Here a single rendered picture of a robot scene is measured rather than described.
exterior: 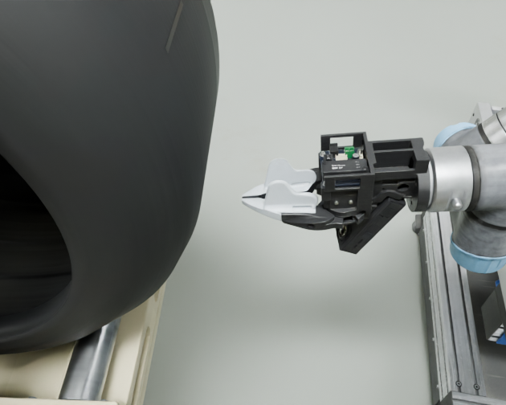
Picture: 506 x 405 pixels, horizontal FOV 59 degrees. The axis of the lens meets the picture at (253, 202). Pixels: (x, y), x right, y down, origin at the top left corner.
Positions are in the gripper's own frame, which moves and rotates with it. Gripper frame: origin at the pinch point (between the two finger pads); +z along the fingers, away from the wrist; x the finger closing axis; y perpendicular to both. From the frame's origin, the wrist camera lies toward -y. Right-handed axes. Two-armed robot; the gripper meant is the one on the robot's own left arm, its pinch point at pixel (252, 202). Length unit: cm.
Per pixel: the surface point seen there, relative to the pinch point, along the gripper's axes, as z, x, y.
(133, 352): 16.4, 13.7, -12.2
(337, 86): -28, -178, -105
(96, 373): 18.0, 18.4, -6.9
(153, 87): 2.5, 13.7, 26.1
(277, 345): 5, -27, -101
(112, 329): 17.8, 12.9, -7.3
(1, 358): 37.2, 12.8, -15.7
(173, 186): 3.0, 14.8, 18.5
